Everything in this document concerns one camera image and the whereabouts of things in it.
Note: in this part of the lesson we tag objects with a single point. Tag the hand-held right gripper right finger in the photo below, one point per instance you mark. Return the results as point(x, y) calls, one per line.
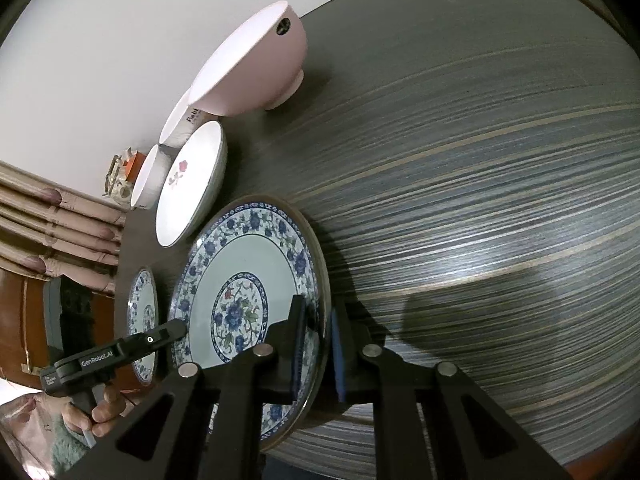
point(339, 362)

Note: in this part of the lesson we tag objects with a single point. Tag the brown wooden board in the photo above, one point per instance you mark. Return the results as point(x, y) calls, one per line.
point(595, 4)

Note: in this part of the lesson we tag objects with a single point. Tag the white cup with black lettering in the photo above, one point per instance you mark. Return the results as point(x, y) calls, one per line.
point(177, 122)

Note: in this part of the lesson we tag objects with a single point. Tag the grey upright panel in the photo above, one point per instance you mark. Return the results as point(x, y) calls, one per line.
point(52, 315)

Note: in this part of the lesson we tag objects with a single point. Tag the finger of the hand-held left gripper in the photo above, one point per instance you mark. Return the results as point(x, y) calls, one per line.
point(172, 331)

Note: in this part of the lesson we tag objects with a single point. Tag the white bowl with pink flower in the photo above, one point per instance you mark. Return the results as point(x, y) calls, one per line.
point(190, 200)

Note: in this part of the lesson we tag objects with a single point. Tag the orange lidded tea bowl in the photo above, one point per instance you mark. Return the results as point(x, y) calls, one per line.
point(134, 167)

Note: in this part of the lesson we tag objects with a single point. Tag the person's left hand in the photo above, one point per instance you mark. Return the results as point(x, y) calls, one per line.
point(107, 412)

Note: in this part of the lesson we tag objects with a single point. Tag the brown wooden furniture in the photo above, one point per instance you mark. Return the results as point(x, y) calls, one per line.
point(30, 320)

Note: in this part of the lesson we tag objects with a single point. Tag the pink pleated curtain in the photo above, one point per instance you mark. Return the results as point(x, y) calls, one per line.
point(50, 220)

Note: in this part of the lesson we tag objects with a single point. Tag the plain white bowl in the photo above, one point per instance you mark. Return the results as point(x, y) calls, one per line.
point(150, 180)

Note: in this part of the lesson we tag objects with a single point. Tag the white crumpled sheet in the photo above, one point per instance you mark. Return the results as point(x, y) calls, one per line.
point(15, 405)

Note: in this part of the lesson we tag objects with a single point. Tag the small blue floral plate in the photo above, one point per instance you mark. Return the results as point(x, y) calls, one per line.
point(140, 300)

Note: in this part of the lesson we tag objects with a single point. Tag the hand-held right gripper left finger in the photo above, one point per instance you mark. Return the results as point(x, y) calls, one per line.
point(299, 347)

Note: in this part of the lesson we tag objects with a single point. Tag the floral patterned teapot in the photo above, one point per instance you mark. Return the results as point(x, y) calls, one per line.
point(116, 180)

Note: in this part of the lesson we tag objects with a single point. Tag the large blue floral plate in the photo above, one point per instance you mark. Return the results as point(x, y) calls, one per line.
point(240, 260)

